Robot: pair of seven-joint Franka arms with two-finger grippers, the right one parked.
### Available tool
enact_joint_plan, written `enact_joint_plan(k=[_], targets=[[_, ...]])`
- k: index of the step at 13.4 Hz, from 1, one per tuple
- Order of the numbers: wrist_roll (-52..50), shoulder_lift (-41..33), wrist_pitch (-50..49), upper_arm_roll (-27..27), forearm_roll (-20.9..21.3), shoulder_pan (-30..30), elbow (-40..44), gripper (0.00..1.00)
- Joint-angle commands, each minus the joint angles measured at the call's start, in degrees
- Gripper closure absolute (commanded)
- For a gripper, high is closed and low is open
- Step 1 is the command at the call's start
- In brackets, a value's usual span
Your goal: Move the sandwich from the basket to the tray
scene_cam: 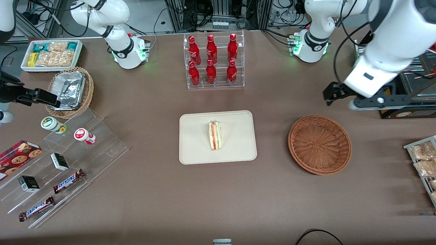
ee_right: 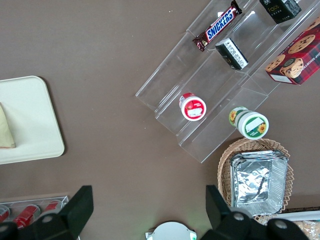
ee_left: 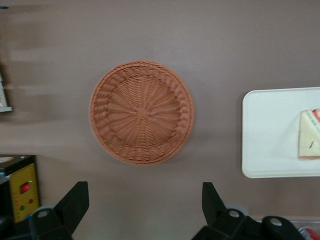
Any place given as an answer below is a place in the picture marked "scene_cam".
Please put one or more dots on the snickers chocolate bar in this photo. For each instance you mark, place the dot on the snickers chocolate bar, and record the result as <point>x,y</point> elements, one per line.
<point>35,209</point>
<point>68,181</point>

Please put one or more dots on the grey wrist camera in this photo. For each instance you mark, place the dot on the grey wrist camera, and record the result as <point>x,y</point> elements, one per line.
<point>381,101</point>
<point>5,117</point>

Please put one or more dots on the small clear cracker bag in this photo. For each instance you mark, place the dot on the small clear cracker bag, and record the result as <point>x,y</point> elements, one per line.
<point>58,46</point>

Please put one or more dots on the red cola bottle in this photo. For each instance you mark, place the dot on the red cola bottle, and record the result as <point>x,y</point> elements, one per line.
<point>211,49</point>
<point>232,47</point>
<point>194,51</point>
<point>211,74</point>
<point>194,75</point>
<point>232,73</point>

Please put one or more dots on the small black box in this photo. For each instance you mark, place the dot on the small black box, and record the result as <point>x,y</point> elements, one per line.
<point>60,161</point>
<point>29,183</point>

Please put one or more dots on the white rectangular snack bin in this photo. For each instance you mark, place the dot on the white rectangular snack bin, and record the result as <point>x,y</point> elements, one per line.
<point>25,68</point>

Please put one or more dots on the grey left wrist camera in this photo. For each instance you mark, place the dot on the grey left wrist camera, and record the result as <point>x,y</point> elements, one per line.
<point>381,101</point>

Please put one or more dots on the red cookie box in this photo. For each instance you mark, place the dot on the red cookie box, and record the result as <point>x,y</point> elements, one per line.
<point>17,158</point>

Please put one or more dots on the red lid yogurt cup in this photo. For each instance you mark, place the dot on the red lid yogurt cup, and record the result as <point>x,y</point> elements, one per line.
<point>81,134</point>

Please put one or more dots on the large clear cracker bag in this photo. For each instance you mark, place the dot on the large clear cracker bag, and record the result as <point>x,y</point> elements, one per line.
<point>54,58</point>

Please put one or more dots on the tray of packaged pastries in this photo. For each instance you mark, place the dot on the tray of packaged pastries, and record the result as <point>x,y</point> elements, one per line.
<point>420,177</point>

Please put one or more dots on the clear bag of pastries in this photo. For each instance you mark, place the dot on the clear bag of pastries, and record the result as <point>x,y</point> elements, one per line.
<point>422,151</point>
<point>425,167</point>
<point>432,184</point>
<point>433,197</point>

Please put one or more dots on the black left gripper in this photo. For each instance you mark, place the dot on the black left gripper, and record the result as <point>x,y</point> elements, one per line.
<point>336,90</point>

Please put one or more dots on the aluminium foil container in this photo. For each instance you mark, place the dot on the aluminium foil container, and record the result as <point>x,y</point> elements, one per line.
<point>69,88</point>

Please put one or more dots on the clear acrylic stepped shelf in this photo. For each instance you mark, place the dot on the clear acrylic stepped shelf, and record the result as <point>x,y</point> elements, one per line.
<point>102,149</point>

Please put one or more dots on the beige plastic tray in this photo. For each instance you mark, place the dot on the beige plastic tray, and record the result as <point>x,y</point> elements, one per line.
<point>238,139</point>

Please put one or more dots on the light wicker basket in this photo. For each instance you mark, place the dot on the light wicker basket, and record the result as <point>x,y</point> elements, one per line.
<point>89,92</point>

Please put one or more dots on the clear acrylic bottle rack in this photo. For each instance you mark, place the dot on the clear acrylic bottle rack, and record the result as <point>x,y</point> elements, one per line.
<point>219,83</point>

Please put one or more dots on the black food warmer appliance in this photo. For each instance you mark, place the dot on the black food warmer appliance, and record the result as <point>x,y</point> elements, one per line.
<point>408,114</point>

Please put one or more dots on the teal snack pack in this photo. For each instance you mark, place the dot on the teal snack pack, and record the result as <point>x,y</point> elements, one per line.
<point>72,46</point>
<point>40,47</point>

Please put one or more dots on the green lid yogurt cup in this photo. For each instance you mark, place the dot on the green lid yogurt cup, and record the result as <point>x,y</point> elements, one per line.
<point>49,123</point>

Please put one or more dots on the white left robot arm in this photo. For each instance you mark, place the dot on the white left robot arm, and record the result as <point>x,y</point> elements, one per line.
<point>391,44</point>

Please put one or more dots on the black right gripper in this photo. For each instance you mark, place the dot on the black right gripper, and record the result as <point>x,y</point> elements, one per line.
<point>9,92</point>

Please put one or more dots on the white power strip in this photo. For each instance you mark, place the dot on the white power strip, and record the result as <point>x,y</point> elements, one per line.
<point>220,25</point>

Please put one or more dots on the yellow snack pack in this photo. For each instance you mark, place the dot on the yellow snack pack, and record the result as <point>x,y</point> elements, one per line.
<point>32,59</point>

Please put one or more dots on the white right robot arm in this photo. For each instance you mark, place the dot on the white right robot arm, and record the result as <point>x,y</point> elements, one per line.
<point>119,37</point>

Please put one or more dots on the small grey device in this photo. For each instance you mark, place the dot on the small grey device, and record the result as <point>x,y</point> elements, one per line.
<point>222,242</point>

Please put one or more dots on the brown wicker basket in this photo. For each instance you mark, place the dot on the brown wicker basket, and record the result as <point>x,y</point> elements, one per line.
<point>320,146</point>

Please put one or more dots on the stainless steel pan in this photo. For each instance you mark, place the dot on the stainless steel pan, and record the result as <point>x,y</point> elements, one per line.
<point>417,83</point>

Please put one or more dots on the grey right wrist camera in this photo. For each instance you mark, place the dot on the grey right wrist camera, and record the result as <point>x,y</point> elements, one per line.
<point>5,117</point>

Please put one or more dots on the triangular sandwich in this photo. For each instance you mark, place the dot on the triangular sandwich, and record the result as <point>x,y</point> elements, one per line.
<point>215,136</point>

